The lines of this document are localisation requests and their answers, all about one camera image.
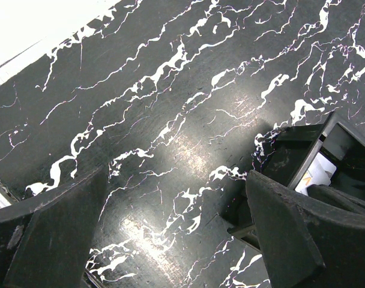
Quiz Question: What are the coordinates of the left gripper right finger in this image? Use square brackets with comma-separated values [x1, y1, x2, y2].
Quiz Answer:
[246, 170, 365, 287]

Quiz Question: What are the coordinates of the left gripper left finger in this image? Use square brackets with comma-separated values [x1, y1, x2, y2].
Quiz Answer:
[0, 166, 107, 287]

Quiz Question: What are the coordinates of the white VIP card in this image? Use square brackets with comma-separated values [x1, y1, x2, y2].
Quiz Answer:
[295, 152, 337, 195]

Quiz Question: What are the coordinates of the black box lid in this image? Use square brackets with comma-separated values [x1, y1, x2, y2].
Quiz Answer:
[229, 113, 365, 251]

